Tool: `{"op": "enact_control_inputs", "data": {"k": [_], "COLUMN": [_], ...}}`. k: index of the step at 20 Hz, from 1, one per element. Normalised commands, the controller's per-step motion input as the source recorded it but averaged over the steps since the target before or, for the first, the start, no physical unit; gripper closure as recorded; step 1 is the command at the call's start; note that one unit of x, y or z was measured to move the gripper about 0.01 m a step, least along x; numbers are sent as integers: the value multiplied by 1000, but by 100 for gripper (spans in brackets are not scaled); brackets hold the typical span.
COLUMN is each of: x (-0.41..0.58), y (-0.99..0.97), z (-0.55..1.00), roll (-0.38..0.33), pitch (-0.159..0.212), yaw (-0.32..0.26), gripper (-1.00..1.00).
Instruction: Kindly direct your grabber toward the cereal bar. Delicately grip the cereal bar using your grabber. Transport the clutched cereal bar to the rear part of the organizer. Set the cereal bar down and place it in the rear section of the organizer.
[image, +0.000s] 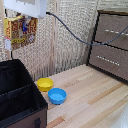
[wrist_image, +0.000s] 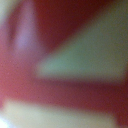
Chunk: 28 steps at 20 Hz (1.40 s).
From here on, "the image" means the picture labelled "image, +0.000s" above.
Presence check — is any yellow plastic bowl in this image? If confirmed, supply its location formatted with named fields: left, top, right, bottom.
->
left=36, top=77, right=54, bottom=93

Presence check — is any blue plastic bowl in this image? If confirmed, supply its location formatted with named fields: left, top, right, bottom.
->
left=47, top=87, right=68, bottom=106

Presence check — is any black fabric storage box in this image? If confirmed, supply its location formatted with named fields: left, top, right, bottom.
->
left=0, top=58, right=49, bottom=128

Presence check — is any yellow red cereal bar box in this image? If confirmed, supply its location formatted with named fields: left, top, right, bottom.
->
left=3, top=14, right=39, bottom=52

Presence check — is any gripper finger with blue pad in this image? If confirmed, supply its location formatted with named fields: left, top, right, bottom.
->
left=21, top=17, right=29, bottom=34

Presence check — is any brown drawer cabinet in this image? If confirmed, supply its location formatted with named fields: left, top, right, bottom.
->
left=86, top=9, right=128, bottom=84

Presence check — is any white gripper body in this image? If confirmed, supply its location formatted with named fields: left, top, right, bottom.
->
left=3, top=0, right=48, bottom=19

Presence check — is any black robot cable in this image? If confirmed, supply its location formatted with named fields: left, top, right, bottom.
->
left=45, top=11, right=128, bottom=47

